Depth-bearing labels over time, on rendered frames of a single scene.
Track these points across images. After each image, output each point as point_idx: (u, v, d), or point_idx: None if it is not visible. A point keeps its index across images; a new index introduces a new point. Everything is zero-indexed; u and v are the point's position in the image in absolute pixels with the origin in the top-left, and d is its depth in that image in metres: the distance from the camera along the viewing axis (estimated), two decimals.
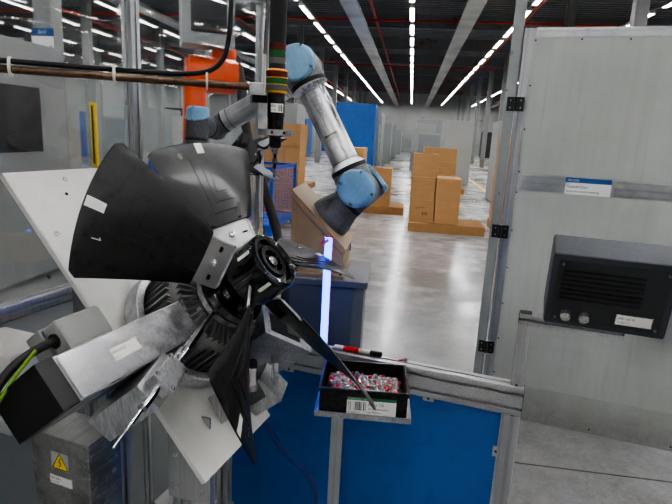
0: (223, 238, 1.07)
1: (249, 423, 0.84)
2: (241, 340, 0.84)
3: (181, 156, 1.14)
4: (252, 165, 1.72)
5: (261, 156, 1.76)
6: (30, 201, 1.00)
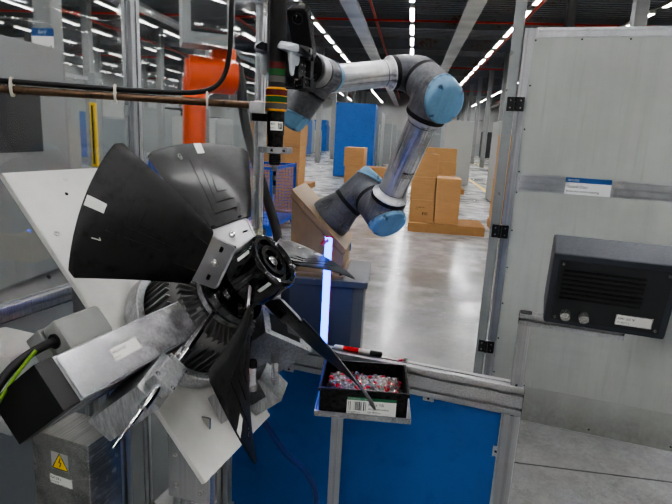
0: (223, 238, 1.07)
1: (249, 423, 0.84)
2: (241, 340, 0.84)
3: (181, 156, 1.14)
4: None
5: (295, 68, 1.08)
6: (30, 201, 1.00)
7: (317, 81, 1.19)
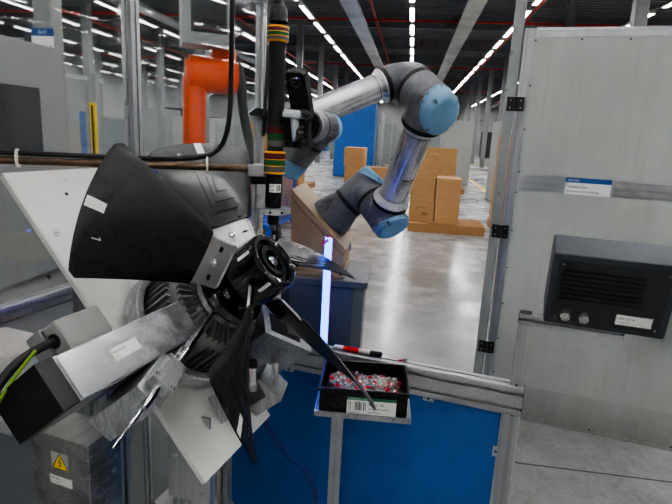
0: (223, 238, 1.07)
1: (249, 423, 0.84)
2: (241, 340, 0.84)
3: (181, 156, 1.14)
4: None
5: None
6: (30, 201, 1.00)
7: (315, 137, 1.22)
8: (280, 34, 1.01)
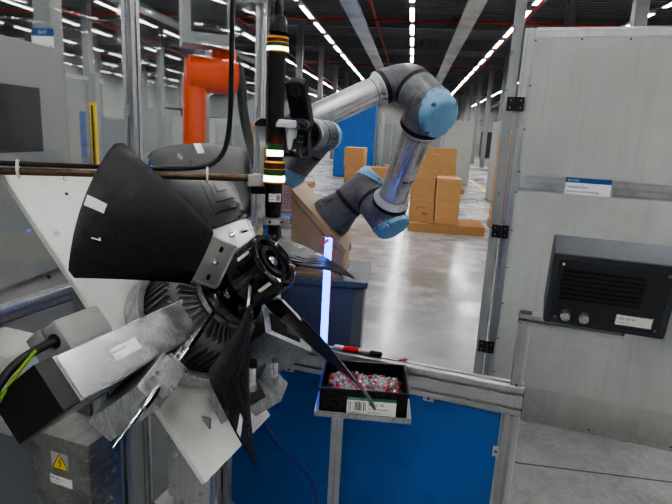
0: (223, 238, 1.07)
1: (249, 423, 0.84)
2: (241, 340, 0.84)
3: (181, 156, 1.14)
4: None
5: (293, 140, 1.12)
6: (30, 201, 1.00)
7: (314, 146, 1.22)
8: (280, 45, 1.01)
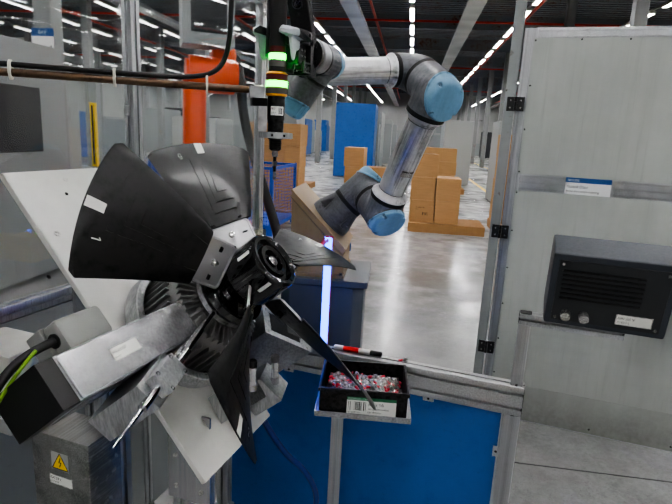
0: (223, 238, 1.07)
1: (249, 423, 0.84)
2: (241, 340, 0.84)
3: (181, 156, 1.14)
4: None
5: (295, 53, 1.08)
6: (30, 201, 1.00)
7: (317, 67, 1.18)
8: None
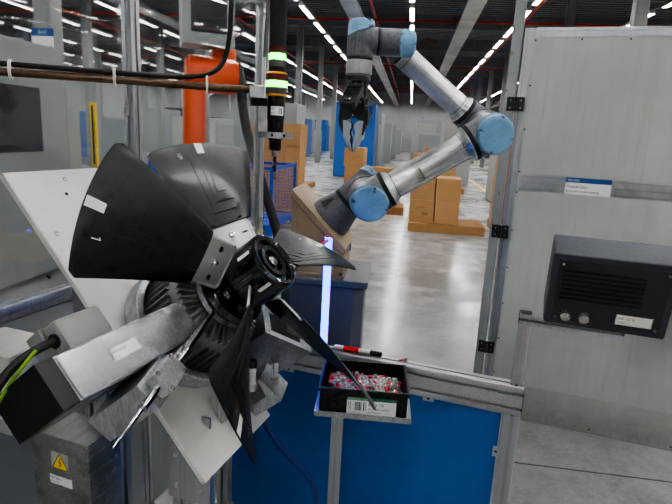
0: (223, 238, 1.07)
1: (249, 423, 0.84)
2: (241, 340, 0.84)
3: (181, 156, 1.14)
4: (343, 111, 1.54)
5: None
6: (30, 201, 1.00)
7: None
8: None
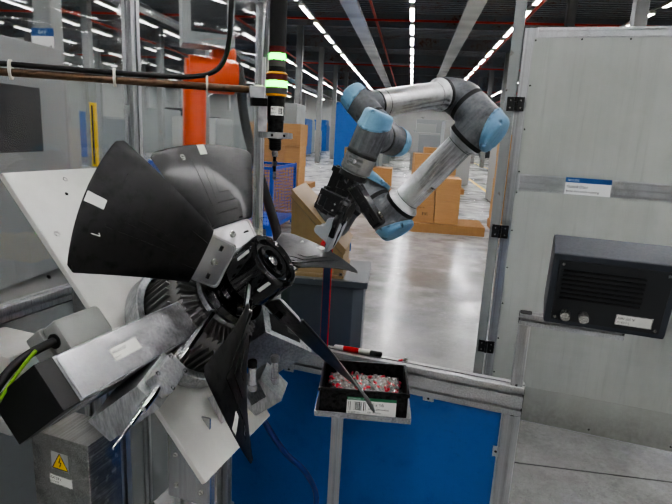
0: (224, 238, 1.07)
1: (245, 422, 0.84)
2: (238, 338, 0.83)
3: (184, 157, 1.15)
4: (338, 213, 1.27)
5: None
6: (30, 201, 1.00)
7: None
8: None
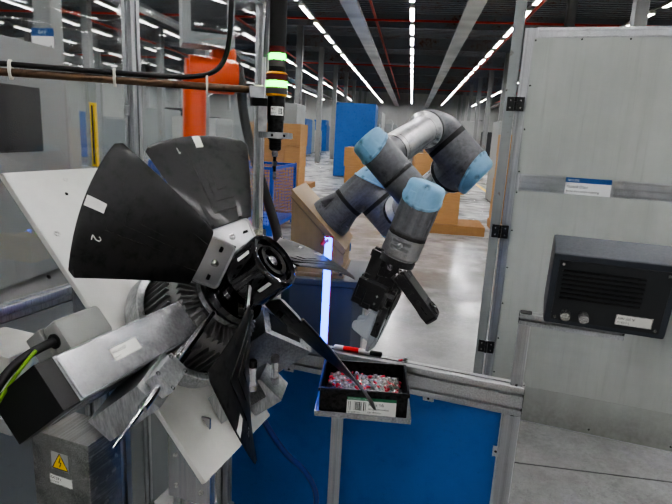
0: None
1: (106, 248, 0.81)
2: (172, 204, 0.89)
3: (301, 247, 1.35)
4: (382, 308, 1.03)
5: None
6: (30, 201, 1.00)
7: None
8: None
